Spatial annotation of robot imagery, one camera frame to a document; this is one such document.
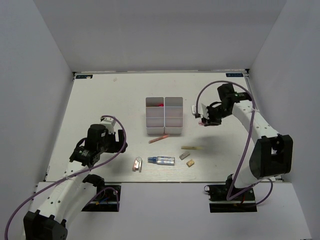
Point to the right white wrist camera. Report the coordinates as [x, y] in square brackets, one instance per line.
[201, 113]

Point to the pink white stapler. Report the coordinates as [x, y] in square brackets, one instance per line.
[137, 164]

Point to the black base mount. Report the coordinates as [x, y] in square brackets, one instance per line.
[218, 203]
[107, 201]

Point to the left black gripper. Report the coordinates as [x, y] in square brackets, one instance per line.
[117, 146]

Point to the right blue table label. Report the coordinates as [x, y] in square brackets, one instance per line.
[234, 75]

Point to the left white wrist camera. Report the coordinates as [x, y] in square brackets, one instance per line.
[109, 124]

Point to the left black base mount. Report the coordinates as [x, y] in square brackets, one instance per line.
[107, 201]

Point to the blue clear spray bottle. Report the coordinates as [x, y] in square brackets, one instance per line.
[162, 160]

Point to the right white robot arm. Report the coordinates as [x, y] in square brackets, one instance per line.
[267, 153]

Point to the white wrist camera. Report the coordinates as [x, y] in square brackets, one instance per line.
[109, 124]
[201, 113]

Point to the left white compartment organizer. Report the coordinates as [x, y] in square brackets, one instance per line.
[154, 116]

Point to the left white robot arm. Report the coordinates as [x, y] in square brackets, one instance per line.
[78, 187]

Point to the left blue table label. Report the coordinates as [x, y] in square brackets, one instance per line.
[84, 76]

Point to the grey eraser block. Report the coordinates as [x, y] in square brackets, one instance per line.
[184, 155]

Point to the blue table label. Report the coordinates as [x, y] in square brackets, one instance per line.
[84, 76]
[234, 75]

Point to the right white compartment organizer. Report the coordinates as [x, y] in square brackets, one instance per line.
[173, 115]

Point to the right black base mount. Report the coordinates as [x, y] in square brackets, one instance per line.
[218, 203]

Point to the tan eraser block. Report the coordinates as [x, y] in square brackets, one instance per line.
[190, 163]

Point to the white compartment organizer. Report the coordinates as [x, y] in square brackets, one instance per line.
[154, 116]
[173, 115]

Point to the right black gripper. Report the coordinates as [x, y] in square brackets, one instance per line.
[210, 121]

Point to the yellow thin marker pen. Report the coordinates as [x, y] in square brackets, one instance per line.
[191, 148]

